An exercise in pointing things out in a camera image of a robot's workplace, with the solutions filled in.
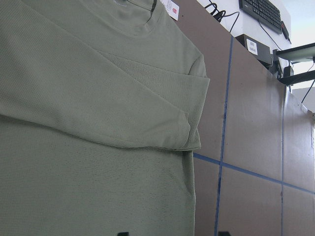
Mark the green long-sleeve shirt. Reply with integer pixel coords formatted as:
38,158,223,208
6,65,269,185
0,0,209,236

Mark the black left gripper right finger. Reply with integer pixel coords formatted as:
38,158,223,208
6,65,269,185
218,231,230,236

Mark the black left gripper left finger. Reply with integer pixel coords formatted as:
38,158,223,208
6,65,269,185
117,232,128,236

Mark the black keyboard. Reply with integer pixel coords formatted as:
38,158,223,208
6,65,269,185
239,0,282,34

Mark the black box with label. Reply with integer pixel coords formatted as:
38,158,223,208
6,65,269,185
235,34,273,66

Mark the black cable bundle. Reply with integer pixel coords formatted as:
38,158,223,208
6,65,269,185
204,0,241,32

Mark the white shirt price tag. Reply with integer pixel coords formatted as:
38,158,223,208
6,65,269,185
161,0,180,21

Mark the blue tape line crosswise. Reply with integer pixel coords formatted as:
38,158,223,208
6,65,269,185
193,153,315,195

